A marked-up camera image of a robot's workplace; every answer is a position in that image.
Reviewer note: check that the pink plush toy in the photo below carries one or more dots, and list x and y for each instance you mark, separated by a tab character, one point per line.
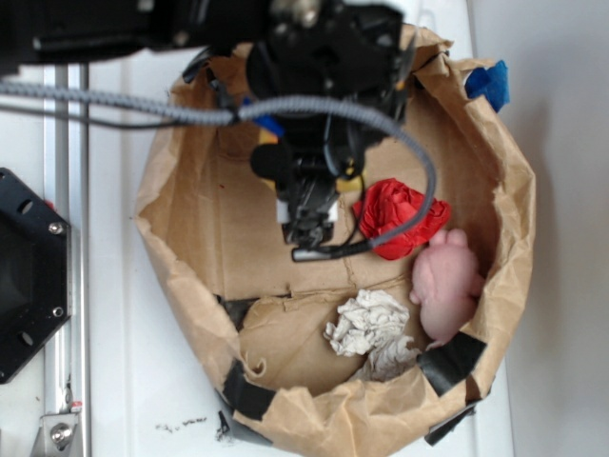
446	284

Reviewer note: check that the red crumpled paper ball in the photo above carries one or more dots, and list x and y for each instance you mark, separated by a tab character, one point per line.
390	203

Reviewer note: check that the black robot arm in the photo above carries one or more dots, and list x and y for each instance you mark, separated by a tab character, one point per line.
70	32

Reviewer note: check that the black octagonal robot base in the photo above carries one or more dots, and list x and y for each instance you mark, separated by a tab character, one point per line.
34	274

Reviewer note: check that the brown paper bag bin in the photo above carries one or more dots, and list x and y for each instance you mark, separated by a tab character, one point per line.
255	319

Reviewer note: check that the metal corner bracket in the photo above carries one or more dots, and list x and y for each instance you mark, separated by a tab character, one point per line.
59	435

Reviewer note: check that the aluminium extrusion rail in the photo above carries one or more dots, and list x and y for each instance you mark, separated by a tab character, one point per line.
66	185

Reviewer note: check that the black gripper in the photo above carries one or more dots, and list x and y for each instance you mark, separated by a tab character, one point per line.
335	50

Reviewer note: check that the blue painter tape strip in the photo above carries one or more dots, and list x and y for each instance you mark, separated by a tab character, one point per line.
491	83

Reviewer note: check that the white crumpled paper ball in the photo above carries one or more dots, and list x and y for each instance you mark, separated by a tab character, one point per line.
366	322

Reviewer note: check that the grey crumpled paper ball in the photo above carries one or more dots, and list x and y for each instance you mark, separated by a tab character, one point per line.
389	361

